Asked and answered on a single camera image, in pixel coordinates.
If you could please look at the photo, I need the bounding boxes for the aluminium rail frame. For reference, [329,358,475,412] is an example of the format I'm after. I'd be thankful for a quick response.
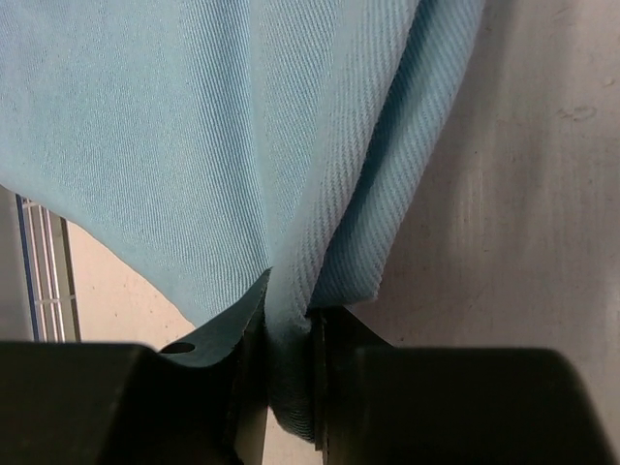
[15,196,81,342]

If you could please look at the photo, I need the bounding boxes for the light blue trousers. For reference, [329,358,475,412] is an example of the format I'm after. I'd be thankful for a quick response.
[1,1,483,441]

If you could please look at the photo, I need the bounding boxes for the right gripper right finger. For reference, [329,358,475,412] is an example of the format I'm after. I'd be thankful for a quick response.
[311,307,388,464]

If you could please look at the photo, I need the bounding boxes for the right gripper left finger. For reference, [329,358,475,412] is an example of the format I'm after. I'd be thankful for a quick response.
[160,270,270,464]

